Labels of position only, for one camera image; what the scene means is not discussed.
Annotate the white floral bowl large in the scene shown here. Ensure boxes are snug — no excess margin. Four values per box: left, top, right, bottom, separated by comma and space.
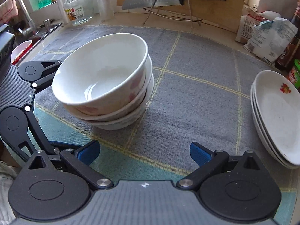
63, 55, 153, 122

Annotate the white plate with fruit print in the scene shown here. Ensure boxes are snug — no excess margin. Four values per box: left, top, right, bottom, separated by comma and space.
253, 70, 299, 166

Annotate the white plastic colander basket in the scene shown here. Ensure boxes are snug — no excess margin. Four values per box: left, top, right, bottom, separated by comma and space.
10, 40, 33, 65

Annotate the red washing basin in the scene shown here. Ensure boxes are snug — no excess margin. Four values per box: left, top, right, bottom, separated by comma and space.
10, 37, 41, 65

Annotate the stainless steel sink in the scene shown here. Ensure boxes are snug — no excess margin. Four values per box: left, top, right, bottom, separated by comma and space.
13, 22, 63, 49

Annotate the steel sink faucet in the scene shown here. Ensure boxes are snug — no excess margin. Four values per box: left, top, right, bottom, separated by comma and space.
12, 0, 38, 36

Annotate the steel soap dispenser pump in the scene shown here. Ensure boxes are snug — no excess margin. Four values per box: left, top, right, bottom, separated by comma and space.
38, 19, 56, 32

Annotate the pink checked dish cloth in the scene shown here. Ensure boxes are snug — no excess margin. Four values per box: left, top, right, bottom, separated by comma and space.
0, 0, 18, 24

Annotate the glass jar with green lid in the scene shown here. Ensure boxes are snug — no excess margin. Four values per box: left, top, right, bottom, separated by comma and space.
64, 0, 94, 26

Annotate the white food bag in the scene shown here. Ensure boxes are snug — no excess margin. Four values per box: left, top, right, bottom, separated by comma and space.
235, 11, 299, 64

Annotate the bamboo cutting board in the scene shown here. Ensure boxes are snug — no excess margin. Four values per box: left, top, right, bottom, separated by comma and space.
116, 0, 248, 34

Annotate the wire cutting board rack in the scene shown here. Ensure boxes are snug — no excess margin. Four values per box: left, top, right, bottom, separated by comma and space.
142, 0, 203, 31

